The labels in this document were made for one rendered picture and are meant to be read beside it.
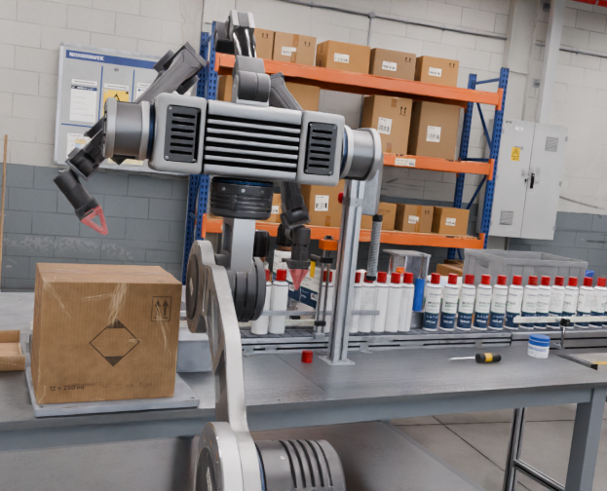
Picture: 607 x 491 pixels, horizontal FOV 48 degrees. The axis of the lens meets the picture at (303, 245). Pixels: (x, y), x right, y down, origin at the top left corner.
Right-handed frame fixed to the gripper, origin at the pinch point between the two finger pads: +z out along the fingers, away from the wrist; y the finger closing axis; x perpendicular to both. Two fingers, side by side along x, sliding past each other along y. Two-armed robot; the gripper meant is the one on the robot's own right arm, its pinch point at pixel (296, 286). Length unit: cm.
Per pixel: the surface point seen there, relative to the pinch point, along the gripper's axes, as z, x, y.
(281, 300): 2.7, 8.7, 8.9
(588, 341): 17, 11, -123
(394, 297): 1.2, 8.6, -32.6
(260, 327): 11.3, 8.9, 14.9
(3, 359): 16, 20, 88
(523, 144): -86, -351, -406
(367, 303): 3.3, 8.6, -22.6
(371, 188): -34.9, 23.5, -10.3
